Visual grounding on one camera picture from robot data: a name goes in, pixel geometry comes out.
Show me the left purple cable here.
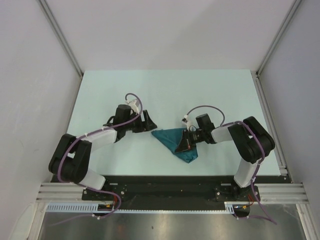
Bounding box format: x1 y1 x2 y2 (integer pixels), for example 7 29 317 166
56 92 144 188

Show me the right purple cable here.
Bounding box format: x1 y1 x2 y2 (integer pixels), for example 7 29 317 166
184 105 278 225

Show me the purple cable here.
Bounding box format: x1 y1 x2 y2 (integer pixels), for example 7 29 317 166
56 92 144 188
184 105 278 225

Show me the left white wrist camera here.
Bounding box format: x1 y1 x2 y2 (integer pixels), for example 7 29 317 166
125 99 140 114

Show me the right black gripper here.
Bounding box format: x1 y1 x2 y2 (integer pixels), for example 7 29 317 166
176 128 205 153

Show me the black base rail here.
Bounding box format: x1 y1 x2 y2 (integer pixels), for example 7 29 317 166
80 175 288 211

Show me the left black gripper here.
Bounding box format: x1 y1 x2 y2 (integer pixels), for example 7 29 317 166
124 110 157 134

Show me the teal satin napkin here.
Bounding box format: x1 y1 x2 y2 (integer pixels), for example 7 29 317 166
151 128 198 164

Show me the white slotted cable duct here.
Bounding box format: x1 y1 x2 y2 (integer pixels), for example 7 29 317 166
46 202 240 215

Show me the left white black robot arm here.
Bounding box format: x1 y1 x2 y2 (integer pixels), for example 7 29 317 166
48 104 158 200

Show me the right aluminium frame post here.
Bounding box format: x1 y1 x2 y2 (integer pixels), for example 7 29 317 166
255 0 304 77

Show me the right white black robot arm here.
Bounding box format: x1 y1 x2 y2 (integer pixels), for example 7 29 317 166
174 113 275 201

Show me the left aluminium frame post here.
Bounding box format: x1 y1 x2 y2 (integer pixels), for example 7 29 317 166
36 0 84 79

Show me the aluminium extrusion rail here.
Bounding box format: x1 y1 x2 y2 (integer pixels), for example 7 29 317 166
253 71 320 240

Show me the aluminium frame post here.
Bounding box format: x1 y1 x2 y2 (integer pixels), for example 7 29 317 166
36 0 84 79
255 0 304 77

